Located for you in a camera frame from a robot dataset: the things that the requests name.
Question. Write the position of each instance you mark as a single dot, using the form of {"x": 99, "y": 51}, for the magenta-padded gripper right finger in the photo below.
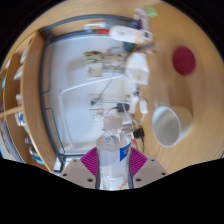
{"x": 150, "y": 171}

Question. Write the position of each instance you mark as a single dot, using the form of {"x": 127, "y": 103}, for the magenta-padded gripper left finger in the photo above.
{"x": 75, "y": 172}

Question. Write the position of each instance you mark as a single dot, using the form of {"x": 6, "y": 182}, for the clear plastic water bottle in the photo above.
{"x": 112, "y": 156}

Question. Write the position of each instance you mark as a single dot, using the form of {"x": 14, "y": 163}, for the small black charger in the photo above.
{"x": 139, "y": 133}

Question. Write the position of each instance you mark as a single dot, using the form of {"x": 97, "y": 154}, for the cream plastic cup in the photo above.
{"x": 168, "y": 126}

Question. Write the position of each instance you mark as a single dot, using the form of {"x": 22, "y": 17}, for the small white oval case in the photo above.
{"x": 143, "y": 106}

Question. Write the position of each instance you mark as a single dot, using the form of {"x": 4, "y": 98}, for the black plug adapter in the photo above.
{"x": 122, "y": 107}

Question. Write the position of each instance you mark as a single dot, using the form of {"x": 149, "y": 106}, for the wooden shelf unit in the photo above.
{"x": 33, "y": 100}

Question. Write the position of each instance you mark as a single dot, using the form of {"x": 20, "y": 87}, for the white tissue pack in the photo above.
{"x": 137, "y": 68}

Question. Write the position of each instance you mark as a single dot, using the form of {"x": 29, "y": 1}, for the flat round red coaster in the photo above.
{"x": 184, "y": 60}

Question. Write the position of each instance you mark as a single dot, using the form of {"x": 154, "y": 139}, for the wooden figurine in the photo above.
{"x": 106, "y": 58}

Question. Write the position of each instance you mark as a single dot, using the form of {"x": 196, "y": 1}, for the white pump lotion bottle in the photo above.
{"x": 126, "y": 34}

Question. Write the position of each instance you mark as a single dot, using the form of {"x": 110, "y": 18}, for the small green pack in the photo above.
{"x": 151, "y": 11}

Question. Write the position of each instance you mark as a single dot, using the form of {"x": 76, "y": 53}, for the grey metal frame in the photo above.
{"x": 41, "y": 100}

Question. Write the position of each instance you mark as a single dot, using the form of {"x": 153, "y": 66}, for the white square wall box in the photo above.
{"x": 95, "y": 70}

